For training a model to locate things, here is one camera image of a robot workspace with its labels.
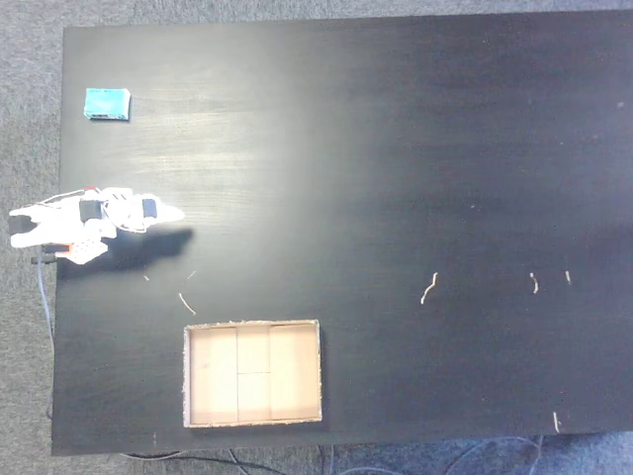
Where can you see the open cardboard box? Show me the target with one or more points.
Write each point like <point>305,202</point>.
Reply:
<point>252,373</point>

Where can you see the long pale scrap strip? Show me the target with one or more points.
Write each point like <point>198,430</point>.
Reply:
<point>429,289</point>

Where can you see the green block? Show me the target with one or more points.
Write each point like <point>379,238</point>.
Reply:
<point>106,104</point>

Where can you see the short pale scrap strip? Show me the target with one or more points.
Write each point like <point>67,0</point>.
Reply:
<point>556,422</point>
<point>568,277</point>
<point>534,283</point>

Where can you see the orange and white table clamp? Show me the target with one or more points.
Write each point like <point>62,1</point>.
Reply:
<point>86,250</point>

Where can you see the thin pale scrap strip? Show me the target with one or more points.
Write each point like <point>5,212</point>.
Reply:
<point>187,304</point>

